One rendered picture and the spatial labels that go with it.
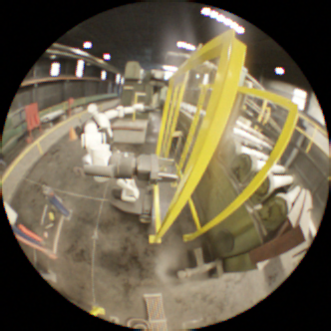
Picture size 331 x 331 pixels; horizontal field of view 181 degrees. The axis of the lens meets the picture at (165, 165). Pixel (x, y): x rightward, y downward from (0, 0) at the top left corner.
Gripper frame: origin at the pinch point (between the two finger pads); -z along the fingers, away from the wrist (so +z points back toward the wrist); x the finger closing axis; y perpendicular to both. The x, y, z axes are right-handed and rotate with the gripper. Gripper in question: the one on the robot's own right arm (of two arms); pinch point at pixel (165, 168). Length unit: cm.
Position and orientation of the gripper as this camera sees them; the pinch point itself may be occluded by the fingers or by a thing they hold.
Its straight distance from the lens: 35.9
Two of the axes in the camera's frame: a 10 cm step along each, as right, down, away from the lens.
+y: 1.9, -7.7, -6.1
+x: 0.9, 6.3, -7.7
